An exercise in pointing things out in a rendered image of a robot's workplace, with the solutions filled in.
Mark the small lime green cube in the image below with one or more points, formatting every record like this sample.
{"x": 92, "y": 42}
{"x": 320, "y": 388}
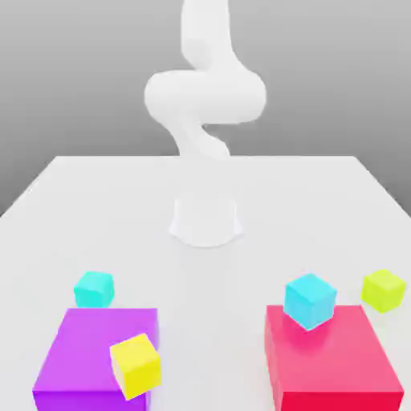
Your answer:
{"x": 382, "y": 290}

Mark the small sky blue cube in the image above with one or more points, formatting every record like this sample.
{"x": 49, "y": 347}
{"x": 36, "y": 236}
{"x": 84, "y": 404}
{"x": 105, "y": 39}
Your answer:
{"x": 310, "y": 301}

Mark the small yellow cube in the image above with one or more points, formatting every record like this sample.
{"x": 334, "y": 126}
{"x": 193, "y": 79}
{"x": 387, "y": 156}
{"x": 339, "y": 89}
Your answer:
{"x": 136, "y": 367}

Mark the small turquoise cube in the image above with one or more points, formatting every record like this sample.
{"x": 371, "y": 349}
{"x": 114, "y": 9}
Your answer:
{"x": 94, "y": 289}

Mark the large pink box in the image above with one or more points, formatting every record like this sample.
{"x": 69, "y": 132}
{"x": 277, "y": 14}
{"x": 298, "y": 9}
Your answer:
{"x": 334, "y": 362}

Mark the large purple box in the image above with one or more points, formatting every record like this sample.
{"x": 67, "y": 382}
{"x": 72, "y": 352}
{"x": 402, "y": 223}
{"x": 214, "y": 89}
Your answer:
{"x": 80, "y": 353}

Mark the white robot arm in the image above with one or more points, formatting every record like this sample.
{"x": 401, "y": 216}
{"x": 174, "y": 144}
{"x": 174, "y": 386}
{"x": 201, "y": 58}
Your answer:
{"x": 205, "y": 96}

